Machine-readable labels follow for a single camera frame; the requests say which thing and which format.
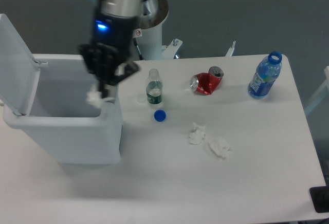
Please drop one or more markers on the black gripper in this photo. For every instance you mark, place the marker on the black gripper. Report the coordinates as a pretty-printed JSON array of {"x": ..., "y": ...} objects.
[{"x": 107, "y": 55}]

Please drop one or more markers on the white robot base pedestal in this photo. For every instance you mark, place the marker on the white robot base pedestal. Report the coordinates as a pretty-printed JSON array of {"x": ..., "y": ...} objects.
[{"x": 147, "y": 43}]

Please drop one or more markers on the blue bottle cap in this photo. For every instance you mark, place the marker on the blue bottle cap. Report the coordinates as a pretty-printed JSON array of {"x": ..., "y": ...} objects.
[{"x": 160, "y": 115}]

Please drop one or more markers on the white trash bin lid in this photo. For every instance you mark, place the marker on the white trash bin lid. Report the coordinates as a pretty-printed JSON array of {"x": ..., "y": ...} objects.
[{"x": 20, "y": 70}]

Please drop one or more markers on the crushed red soda can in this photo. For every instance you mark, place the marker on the crushed red soda can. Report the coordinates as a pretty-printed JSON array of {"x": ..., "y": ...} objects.
[{"x": 205, "y": 83}]

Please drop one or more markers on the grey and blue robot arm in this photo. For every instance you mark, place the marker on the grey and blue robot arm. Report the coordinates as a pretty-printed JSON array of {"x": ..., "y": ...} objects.
[{"x": 123, "y": 8}]

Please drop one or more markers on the clear bottle green label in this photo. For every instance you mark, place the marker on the clear bottle green label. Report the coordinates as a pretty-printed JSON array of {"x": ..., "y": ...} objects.
[{"x": 154, "y": 87}]

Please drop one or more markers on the black device at table edge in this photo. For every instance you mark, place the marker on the black device at table edge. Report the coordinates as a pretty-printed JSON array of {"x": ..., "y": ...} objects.
[{"x": 319, "y": 196}]

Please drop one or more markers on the white plastic trash bin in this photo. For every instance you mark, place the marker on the white plastic trash bin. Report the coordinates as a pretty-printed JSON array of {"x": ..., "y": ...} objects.
[{"x": 61, "y": 121}]

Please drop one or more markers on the white translucent bottle cap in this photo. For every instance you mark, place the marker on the white translucent bottle cap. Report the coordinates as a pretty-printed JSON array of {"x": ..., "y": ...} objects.
[{"x": 141, "y": 98}]

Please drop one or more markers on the small white paper ball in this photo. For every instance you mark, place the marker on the small white paper ball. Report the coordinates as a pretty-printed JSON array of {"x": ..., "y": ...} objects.
[{"x": 93, "y": 98}]

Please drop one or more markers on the white metal frame bracket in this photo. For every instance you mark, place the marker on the white metal frame bracket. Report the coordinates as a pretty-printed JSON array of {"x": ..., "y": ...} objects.
[{"x": 170, "y": 51}]

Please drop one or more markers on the white crumpled paper ball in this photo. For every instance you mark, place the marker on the white crumpled paper ball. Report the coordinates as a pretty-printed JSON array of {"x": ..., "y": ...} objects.
[
  {"x": 220, "y": 147},
  {"x": 197, "y": 134}
]

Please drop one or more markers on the blue plastic drink bottle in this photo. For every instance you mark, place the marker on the blue plastic drink bottle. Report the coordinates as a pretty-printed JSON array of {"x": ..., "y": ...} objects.
[{"x": 265, "y": 75}]

